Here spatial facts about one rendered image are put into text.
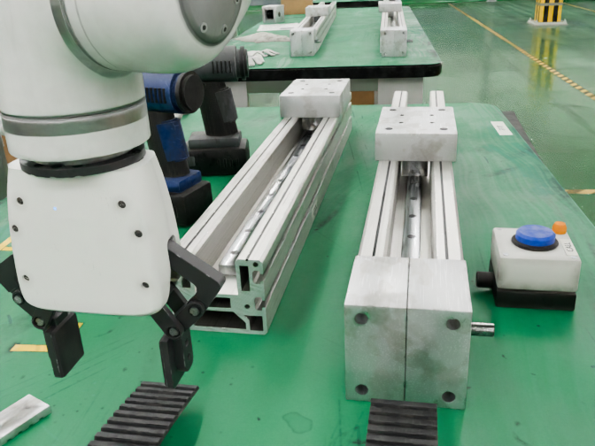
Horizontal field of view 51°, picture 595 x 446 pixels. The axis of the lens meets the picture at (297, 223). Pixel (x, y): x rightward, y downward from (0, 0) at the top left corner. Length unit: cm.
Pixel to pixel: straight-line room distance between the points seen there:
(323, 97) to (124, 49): 83
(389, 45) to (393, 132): 152
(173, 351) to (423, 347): 20
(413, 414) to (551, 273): 26
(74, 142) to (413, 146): 59
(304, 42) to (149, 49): 217
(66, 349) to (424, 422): 27
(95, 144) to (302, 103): 80
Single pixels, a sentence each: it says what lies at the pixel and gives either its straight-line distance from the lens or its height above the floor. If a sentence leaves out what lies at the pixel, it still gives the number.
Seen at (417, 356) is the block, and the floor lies 83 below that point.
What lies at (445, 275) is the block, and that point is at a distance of 55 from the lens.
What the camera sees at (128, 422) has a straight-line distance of 52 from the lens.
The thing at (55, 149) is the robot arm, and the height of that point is 104.
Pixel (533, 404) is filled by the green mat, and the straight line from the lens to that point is 58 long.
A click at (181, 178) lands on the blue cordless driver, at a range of 91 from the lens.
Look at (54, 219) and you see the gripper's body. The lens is 41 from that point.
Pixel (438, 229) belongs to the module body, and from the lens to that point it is 67.
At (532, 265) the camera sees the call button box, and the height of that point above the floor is 83.
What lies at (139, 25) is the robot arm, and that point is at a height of 111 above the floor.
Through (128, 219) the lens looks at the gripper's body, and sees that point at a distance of 39.
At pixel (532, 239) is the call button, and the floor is 85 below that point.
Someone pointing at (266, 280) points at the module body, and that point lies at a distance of 63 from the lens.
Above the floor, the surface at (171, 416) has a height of 81.
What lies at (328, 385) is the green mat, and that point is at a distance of 58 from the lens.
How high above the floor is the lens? 113
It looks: 23 degrees down
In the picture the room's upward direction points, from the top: 3 degrees counter-clockwise
